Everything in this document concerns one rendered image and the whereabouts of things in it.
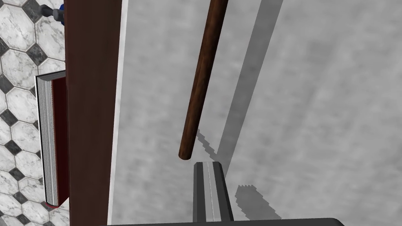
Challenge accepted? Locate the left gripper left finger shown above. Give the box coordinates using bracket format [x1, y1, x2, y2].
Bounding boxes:
[192, 161, 214, 222]

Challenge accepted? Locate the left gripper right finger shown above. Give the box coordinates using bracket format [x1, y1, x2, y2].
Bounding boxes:
[207, 161, 235, 222]

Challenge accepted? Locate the grey cupboard door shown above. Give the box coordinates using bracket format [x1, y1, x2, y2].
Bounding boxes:
[107, 0, 402, 225]

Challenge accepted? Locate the dark red book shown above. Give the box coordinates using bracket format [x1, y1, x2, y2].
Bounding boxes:
[35, 70, 70, 210]

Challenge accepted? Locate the black grey blue object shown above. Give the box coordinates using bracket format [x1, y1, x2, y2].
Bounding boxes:
[40, 3, 65, 26]

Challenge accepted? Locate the brown wooden bar handle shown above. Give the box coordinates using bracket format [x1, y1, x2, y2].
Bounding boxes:
[178, 0, 230, 162]

